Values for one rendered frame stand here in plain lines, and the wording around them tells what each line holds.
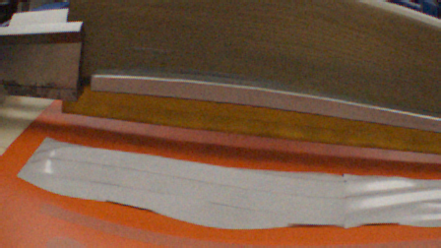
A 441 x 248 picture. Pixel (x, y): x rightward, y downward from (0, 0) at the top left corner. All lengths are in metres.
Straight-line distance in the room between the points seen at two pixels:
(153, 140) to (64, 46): 0.09
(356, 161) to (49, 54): 0.20
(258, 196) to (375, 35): 0.12
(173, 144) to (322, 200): 0.11
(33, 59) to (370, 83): 0.21
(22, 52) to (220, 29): 0.14
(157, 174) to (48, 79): 0.11
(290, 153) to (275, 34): 0.07
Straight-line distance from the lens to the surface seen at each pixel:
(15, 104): 0.47
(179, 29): 0.38
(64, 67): 0.39
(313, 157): 0.40
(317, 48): 0.38
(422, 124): 0.39
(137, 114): 0.41
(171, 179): 0.33
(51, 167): 0.34
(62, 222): 0.29
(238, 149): 0.40
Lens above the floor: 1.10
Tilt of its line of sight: 19 degrees down
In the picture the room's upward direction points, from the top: 5 degrees clockwise
